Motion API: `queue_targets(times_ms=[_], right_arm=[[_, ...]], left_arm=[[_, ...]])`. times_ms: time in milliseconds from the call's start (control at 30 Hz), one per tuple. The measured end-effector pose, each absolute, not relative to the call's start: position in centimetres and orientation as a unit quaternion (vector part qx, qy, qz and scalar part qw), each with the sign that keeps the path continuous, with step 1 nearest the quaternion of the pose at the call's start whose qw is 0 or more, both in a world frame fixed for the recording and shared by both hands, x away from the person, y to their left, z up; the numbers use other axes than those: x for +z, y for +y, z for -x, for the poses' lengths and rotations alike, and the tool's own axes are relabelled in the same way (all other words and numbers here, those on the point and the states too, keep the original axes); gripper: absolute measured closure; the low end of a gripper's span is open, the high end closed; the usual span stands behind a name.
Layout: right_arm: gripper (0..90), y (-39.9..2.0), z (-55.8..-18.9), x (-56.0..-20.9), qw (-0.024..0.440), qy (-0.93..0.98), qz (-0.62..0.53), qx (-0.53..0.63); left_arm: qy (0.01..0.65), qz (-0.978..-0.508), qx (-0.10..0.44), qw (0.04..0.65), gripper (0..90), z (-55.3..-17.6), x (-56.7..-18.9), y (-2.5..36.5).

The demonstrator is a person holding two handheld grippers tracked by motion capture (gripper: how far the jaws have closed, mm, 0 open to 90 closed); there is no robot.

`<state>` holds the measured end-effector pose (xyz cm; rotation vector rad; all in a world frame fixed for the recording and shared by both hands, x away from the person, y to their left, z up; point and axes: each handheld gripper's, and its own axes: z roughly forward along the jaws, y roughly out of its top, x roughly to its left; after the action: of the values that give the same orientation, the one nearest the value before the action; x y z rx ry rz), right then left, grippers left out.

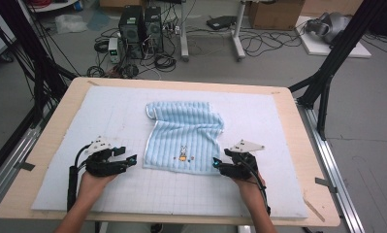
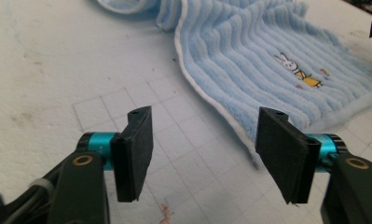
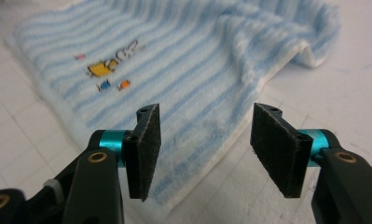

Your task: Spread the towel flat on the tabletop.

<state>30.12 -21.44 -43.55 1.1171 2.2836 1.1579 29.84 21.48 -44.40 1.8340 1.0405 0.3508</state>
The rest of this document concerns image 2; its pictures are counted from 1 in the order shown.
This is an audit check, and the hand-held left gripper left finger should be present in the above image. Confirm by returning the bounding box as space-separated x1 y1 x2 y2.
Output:
78 105 154 203

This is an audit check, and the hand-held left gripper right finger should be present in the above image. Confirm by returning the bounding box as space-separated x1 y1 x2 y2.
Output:
255 106 346 205

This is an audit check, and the light blue striped towel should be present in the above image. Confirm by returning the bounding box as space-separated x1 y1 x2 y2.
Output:
96 0 372 167

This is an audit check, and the white foam mat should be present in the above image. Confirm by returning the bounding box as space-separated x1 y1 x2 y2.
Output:
0 0 372 224

